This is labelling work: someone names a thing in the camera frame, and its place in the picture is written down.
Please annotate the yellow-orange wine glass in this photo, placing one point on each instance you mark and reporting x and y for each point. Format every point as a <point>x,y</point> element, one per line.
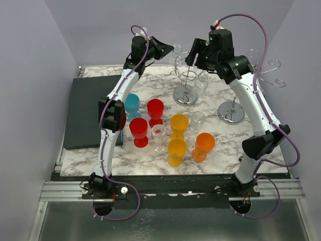
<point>176,151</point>

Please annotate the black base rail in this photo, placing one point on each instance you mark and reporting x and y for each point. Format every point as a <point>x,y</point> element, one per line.
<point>163,191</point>

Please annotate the clear wine glass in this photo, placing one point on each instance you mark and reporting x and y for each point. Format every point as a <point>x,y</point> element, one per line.
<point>158,134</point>

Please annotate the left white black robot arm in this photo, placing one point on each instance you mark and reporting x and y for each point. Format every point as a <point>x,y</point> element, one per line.
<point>111,110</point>

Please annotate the clear glass bottle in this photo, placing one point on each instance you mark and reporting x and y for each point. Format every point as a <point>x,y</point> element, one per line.
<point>197,121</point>
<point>175,53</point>
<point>200,85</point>

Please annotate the orange standing plastic wine glass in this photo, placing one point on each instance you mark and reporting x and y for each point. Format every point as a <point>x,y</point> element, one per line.
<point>179,123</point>

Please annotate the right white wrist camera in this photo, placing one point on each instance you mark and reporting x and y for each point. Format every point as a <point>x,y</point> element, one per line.
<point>216,26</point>

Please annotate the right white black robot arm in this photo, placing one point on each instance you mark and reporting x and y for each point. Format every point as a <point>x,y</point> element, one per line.
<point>238,73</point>

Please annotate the blue plastic wine glass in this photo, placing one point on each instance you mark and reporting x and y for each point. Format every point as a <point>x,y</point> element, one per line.
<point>132,105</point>

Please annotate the dark orange wine glass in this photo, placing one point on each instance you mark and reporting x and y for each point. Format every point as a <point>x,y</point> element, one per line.
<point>204,144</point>

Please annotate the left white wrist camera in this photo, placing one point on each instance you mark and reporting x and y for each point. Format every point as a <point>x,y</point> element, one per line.
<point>143,32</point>

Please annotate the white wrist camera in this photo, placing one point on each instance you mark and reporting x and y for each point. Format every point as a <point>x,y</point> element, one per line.
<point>143,32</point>
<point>216,26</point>

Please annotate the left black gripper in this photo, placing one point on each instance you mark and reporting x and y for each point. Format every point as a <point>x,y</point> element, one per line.
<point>164,48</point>

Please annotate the chrome bottle rack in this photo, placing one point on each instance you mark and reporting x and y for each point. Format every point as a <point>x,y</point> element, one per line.
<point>187,75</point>

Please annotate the red plastic wine glass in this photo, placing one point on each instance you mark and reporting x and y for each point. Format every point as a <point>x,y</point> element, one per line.
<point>139,128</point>
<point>155,109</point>

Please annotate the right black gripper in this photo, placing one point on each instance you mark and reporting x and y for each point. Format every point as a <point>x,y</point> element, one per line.
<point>198,46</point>

